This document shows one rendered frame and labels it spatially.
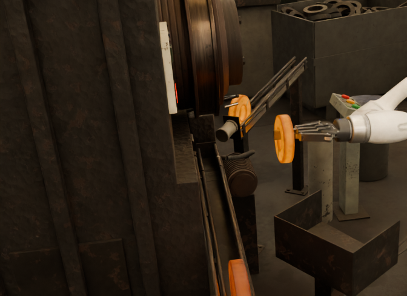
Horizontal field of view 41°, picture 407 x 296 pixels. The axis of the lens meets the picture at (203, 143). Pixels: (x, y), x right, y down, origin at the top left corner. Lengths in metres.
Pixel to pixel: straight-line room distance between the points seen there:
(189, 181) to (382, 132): 0.67
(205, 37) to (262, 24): 2.91
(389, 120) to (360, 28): 2.35
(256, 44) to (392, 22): 1.05
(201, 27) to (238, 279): 0.72
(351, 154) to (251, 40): 1.97
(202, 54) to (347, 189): 1.49
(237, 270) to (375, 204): 1.86
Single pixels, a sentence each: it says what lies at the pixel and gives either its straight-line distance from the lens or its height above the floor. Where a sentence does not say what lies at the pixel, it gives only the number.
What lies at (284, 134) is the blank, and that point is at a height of 0.87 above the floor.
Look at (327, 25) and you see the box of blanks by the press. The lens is 3.94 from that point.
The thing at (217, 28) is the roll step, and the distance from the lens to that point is 1.60.
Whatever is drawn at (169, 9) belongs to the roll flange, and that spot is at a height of 1.26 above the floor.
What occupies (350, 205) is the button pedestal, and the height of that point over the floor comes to 0.06.
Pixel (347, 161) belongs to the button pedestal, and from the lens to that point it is 2.78.
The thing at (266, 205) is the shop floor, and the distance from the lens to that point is 3.02.
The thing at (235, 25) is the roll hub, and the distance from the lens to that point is 1.67.
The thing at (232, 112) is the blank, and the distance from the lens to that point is 2.27.
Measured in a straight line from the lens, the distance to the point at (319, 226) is 1.70.
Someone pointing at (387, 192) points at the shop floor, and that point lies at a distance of 3.18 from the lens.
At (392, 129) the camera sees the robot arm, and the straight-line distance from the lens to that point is 1.79.
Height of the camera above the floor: 1.52
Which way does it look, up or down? 23 degrees down
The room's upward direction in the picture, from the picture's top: 6 degrees counter-clockwise
